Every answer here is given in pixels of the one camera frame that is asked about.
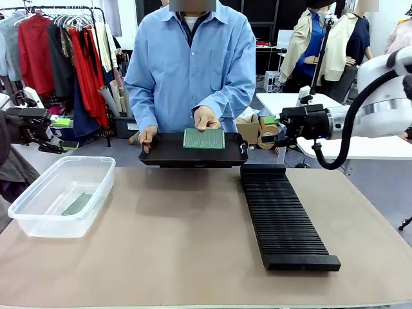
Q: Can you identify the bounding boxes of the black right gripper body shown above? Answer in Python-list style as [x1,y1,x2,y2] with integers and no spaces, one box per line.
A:
[278,104,333,142]

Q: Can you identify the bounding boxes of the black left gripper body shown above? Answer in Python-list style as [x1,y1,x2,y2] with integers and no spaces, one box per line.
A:
[5,107,50,146]

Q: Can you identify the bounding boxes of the green PCB board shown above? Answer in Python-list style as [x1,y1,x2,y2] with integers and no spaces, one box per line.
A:
[182,127,225,151]
[61,192,95,216]

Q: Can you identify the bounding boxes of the black plastic tray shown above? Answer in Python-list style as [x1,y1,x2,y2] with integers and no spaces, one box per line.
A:
[137,131,250,169]

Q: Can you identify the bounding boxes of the person's left forearm blue sleeve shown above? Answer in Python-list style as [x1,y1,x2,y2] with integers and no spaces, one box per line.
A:
[192,84,256,126]

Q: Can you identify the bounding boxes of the person's right forearm blue sleeve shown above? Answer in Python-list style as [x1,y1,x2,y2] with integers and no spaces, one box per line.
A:
[123,77,159,133]

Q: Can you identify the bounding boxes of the person's left hand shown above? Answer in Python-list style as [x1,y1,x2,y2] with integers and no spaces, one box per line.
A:
[194,106,222,132]

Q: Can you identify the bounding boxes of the person's right hand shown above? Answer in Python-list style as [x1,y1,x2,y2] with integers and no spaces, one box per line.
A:
[139,126,159,155]

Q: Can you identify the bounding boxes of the brown cardboard tape roll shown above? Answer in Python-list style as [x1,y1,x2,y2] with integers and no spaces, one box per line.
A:
[256,123,281,151]

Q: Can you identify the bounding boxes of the navy hanging garment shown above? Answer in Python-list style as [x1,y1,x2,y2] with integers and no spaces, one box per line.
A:
[72,76,101,140]

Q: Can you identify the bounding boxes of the cardboard box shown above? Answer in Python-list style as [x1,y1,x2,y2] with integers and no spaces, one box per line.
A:
[236,113,260,146]

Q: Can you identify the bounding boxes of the dark fabric bundle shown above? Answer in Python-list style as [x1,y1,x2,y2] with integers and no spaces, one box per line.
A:
[0,144,41,205]

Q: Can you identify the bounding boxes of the clear plastic storage box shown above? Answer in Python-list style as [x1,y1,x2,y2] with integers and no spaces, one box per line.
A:
[7,155,117,239]

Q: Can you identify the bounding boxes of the red hanging dress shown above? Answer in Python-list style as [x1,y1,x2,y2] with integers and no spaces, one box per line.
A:
[68,27,109,129]

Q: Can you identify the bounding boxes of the grey paper roll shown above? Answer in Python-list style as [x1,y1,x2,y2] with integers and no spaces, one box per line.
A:
[97,84,121,118]

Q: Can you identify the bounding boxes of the black hanging garment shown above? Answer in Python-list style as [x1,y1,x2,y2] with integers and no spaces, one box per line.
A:
[46,20,77,101]

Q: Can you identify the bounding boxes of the beige paper roll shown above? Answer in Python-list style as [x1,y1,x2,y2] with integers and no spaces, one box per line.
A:
[109,79,126,114]

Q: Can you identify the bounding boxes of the dark grey storage bin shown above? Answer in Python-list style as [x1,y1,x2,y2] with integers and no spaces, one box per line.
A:
[111,115,140,140]

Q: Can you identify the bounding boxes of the white background table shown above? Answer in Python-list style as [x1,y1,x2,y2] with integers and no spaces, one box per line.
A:
[255,91,412,161]

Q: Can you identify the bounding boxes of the red hanging shirt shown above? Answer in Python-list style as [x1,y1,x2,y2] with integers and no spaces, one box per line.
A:
[17,14,56,99]

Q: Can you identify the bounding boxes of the black tripod pole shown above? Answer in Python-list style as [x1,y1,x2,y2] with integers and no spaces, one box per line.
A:
[309,15,336,96]

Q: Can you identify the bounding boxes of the black slotted PCB rack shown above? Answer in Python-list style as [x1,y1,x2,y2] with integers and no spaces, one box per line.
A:
[239,163,342,272]

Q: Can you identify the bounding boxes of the mannequin beige jacket blue shirt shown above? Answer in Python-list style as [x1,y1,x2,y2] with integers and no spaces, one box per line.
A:
[279,6,326,85]

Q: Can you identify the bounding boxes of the light grey hanging shirt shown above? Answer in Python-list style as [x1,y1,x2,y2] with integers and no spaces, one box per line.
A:
[0,12,23,83]

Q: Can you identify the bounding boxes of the mannequin cream jacket navy top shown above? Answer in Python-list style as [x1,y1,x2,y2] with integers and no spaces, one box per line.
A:
[324,6,375,103]

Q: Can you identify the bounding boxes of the cream hanging garment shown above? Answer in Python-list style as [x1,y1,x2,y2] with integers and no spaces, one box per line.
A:
[92,21,119,74]

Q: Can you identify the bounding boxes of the black clothes rack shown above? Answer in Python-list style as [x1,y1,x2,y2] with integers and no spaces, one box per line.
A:
[0,5,112,148]

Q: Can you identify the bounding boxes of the person in blue shirt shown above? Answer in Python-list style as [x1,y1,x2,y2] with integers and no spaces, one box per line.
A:
[123,0,258,135]

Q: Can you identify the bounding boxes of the mannequin in pink top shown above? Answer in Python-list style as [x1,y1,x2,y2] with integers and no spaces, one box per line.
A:
[384,17,412,55]

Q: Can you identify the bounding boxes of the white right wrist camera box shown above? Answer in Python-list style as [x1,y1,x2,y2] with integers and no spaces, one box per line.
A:
[296,84,315,106]

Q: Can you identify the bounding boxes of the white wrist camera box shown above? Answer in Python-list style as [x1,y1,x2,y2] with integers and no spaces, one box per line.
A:
[296,84,315,106]
[23,86,45,109]

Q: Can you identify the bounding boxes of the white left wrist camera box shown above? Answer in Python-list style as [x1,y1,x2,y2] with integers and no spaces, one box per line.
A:
[23,86,45,109]

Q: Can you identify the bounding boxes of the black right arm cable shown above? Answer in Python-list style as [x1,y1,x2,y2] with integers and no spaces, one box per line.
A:
[310,66,412,171]

